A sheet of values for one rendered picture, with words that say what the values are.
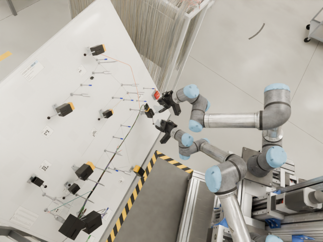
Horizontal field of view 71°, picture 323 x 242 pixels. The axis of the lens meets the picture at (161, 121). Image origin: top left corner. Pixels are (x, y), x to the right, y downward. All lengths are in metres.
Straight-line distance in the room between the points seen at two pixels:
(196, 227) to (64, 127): 1.66
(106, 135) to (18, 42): 2.57
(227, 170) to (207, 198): 1.36
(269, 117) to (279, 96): 0.12
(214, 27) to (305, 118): 2.10
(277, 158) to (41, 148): 1.27
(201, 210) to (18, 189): 1.74
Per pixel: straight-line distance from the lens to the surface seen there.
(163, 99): 1.36
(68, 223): 1.27
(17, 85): 1.13
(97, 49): 1.25
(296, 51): 4.87
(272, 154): 1.49
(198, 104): 1.26
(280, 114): 1.15
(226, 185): 1.15
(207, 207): 2.49
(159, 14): 2.01
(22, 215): 1.27
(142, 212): 2.54
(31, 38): 3.77
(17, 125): 1.14
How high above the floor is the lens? 2.51
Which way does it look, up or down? 61 degrees down
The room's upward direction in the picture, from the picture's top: 21 degrees clockwise
